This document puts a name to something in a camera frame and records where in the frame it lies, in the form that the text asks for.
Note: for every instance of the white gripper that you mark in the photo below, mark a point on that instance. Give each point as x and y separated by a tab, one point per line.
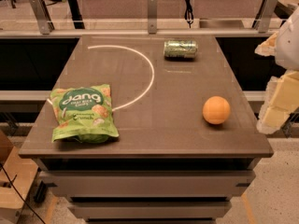
289	48

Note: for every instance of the green soda can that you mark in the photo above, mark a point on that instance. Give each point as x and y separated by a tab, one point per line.
185	49

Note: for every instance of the orange ball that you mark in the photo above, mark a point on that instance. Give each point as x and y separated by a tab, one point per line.
216	110

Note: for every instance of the grey drawer cabinet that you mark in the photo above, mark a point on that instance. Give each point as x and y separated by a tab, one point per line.
150	197

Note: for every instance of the green rice chips bag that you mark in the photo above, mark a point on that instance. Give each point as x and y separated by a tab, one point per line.
83	114

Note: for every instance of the cardboard box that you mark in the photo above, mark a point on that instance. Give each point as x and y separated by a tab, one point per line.
16	179

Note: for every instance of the right metal bracket post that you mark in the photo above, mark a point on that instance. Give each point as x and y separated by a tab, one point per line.
266	15

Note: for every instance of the metal bracket post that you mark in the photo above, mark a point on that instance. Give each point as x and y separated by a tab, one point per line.
266	15
152	16
42	16

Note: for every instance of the middle metal bracket post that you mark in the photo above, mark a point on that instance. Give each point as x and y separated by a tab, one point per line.
152	16

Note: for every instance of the horizontal metal rail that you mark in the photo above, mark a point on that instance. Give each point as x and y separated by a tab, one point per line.
163	32

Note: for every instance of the left metal bracket post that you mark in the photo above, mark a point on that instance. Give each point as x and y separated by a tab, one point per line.
42	16

